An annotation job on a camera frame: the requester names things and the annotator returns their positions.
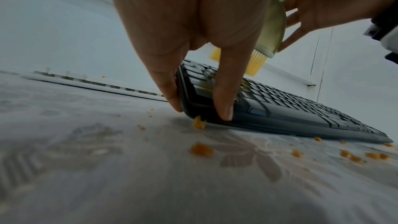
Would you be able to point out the person's left hand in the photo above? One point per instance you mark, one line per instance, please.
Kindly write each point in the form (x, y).
(186, 9)

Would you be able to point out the green brush yellow bristles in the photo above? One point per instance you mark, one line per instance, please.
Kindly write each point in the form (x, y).
(273, 31)

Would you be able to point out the white keyboard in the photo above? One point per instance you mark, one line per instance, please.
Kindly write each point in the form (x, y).
(93, 84)

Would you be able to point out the black keyboard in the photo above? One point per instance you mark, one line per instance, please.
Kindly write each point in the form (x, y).
(295, 112)

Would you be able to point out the person's right forearm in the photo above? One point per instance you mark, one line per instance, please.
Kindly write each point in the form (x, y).
(387, 25)

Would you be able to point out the white marker right wristband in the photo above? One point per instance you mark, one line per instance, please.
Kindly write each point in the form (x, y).
(391, 43)

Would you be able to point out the scattered orange crumbs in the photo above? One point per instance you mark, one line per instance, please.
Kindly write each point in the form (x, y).
(201, 149)

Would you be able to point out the floral tablecloth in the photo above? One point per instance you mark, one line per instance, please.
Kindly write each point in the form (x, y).
(93, 169)

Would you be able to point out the white wooden frame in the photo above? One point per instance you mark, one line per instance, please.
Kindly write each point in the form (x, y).
(320, 58)

